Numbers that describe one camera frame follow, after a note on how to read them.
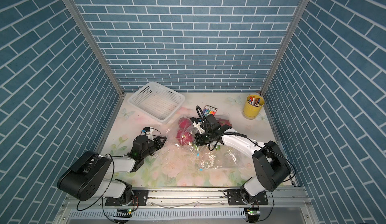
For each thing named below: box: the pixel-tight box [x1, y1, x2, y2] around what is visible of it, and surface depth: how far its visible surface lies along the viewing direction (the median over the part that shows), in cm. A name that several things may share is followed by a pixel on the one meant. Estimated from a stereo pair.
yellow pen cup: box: [243, 94, 265, 118], surface depth 102 cm
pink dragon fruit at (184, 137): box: [175, 129, 195, 146], surface depth 83 cm
